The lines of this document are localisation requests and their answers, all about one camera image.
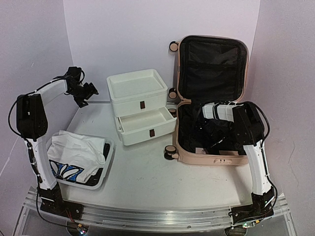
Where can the pink hard-shell suitcase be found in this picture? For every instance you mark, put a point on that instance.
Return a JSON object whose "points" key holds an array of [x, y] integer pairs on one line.
{"points": [[209, 70]]}

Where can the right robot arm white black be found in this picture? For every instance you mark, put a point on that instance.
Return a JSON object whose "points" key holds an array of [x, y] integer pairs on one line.
{"points": [[243, 128]]}

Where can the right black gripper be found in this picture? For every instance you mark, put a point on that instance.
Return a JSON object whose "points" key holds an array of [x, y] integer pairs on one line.
{"points": [[222, 134]]}

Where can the pink flat card box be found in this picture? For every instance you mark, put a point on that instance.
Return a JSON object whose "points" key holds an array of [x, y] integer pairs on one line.
{"points": [[200, 150]]}

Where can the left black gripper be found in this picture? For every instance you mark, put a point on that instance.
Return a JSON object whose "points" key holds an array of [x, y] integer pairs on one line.
{"points": [[91, 89]]}

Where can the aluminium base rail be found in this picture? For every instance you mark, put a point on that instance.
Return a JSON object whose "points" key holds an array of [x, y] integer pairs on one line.
{"points": [[170, 209]]}

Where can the white perforated plastic basket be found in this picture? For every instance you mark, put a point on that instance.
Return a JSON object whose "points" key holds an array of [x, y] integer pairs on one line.
{"points": [[106, 166]]}

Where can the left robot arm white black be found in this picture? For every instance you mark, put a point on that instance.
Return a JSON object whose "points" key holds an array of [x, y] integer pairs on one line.
{"points": [[32, 125]]}

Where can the white blue print t-shirt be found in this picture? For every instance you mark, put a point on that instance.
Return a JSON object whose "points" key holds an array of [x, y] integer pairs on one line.
{"points": [[75, 157]]}

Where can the black jeans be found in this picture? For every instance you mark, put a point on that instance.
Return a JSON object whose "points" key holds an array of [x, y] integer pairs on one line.
{"points": [[94, 179]]}

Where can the white plastic drawer unit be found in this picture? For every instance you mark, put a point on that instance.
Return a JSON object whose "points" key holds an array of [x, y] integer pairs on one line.
{"points": [[139, 102]]}

